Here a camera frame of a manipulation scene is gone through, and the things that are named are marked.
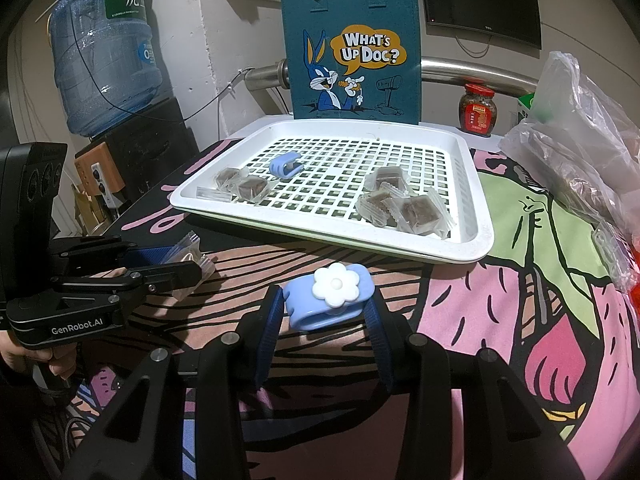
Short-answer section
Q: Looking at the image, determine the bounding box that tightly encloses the printed blanket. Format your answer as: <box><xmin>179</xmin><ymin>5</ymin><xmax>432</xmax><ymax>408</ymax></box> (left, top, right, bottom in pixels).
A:
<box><xmin>30</xmin><ymin>137</ymin><xmax>640</xmax><ymax>480</ymax></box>

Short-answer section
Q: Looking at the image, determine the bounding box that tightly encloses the metal rail pipe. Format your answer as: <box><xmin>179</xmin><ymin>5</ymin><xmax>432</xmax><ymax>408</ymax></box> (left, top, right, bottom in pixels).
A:
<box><xmin>245</xmin><ymin>57</ymin><xmax>538</xmax><ymax>98</ymax></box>

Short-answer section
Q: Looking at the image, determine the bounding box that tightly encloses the red-lidded sauce jar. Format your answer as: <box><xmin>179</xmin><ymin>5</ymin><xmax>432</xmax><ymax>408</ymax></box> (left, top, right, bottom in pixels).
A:
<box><xmin>459</xmin><ymin>82</ymin><xmax>499</xmax><ymax>137</ymax></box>

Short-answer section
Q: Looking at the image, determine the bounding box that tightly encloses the person's left hand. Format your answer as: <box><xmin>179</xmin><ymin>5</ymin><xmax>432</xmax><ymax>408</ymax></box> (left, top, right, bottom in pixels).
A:
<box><xmin>0</xmin><ymin>339</ymin><xmax>79</xmax><ymax>377</ymax></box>

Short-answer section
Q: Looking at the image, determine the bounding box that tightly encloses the blue water jug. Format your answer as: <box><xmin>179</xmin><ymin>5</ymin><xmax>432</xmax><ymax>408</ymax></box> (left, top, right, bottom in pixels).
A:
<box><xmin>47</xmin><ymin>0</ymin><xmax>166</xmax><ymax>138</ymax></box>

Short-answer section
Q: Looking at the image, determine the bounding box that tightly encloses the pale green drip tray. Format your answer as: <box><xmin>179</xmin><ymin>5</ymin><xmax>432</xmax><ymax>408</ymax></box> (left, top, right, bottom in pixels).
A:
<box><xmin>175</xmin><ymin>207</ymin><xmax>481</xmax><ymax>265</ymax></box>

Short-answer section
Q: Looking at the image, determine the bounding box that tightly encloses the small clear zip bag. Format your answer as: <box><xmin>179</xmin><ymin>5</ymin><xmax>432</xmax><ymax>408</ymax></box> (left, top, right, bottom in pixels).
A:
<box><xmin>592</xmin><ymin>220</ymin><xmax>636</xmax><ymax>293</ymax></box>

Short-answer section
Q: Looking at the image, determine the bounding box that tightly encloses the black wall monitor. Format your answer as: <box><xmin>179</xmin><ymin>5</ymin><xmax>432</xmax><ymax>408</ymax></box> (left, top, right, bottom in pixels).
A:
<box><xmin>417</xmin><ymin>0</ymin><xmax>543</xmax><ymax>51</ymax></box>

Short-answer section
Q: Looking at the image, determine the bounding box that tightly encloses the plain blue clip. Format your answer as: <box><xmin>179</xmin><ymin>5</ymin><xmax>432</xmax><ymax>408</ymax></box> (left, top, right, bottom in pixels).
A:
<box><xmin>269</xmin><ymin>152</ymin><xmax>304</xmax><ymax>178</ymax></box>

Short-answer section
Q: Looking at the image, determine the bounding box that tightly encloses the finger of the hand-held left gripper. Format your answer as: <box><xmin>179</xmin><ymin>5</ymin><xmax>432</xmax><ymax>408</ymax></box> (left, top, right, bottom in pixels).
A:
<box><xmin>54</xmin><ymin>259</ymin><xmax>204</xmax><ymax>307</ymax></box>
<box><xmin>49</xmin><ymin>236</ymin><xmax>177</xmax><ymax>277</ymax></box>

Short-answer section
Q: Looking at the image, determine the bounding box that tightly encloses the clear plastic box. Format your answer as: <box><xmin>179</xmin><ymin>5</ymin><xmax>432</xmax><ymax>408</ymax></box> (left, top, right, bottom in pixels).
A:
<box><xmin>196</xmin><ymin>186</ymin><xmax>236</xmax><ymax>204</ymax></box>

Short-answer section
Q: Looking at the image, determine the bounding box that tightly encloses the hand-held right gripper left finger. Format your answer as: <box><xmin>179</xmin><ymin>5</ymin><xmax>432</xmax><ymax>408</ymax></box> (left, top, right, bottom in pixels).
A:
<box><xmin>60</xmin><ymin>284</ymin><xmax>288</xmax><ymax>480</ymax></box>

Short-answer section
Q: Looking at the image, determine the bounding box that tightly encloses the green and white carton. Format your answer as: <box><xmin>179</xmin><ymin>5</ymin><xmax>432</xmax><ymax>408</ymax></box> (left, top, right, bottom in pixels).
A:
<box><xmin>515</xmin><ymin>92</ymin><xmax>538</xmax><ymax>123</ymax></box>

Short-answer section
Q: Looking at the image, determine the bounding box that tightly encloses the brown cardboard box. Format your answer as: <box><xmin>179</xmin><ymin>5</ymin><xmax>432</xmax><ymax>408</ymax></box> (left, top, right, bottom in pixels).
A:
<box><xmin>72</xmin><ymin>185</ymin><xmax>108</xmax><ymax>233</ymax></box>

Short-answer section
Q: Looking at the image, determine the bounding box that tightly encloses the black cabinet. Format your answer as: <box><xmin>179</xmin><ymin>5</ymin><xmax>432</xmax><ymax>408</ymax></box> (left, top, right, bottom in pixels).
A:
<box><xmin>97</xmin><ymin>95</ymin><xmax>201</xmax><ymax>206</ymax></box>

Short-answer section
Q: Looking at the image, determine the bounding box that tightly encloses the teal felt tote bag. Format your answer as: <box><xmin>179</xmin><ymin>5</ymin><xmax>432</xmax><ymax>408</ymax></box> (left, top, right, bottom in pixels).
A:
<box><xmin>280</xmin><ymin>0</ymin><xmax>422</xmax><ymax>126</ymax></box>

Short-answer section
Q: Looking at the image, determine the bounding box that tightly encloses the white perforated tray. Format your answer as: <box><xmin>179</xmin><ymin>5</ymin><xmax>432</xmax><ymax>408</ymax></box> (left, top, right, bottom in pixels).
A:
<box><xmin>169</xmin><ymin>119</ymin><xmax>496</xmax><ymax>261</ymax></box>

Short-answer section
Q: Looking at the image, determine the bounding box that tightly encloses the blue clip with white flower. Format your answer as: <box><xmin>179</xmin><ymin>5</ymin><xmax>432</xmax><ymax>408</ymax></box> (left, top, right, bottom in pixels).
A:
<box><xmin>284</xmin><ymin>262</ymin><xmax>375</xmax><ymax>332</ymax></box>

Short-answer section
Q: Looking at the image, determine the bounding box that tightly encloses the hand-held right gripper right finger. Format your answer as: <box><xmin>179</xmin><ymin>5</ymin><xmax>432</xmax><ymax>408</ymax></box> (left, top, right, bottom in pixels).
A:
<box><xmin>362</xmin><ymin>302</ymin><xmax>586</xmax><ymax>480</ymax></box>

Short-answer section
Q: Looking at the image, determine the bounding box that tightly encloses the large clear plastic bag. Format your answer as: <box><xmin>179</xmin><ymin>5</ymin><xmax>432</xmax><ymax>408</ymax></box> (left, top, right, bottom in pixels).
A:
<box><xmin>499</xmin><ymin>50</ymin><xmax>640</xmax><ymax>241</ymax></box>

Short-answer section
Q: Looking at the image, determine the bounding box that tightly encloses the wooden socket box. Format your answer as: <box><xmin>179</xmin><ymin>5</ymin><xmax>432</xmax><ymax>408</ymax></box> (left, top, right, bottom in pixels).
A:
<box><xmin>75</xmin><ymin>141</ymin><xmax>126</xmax><ymax>208</ymax></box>

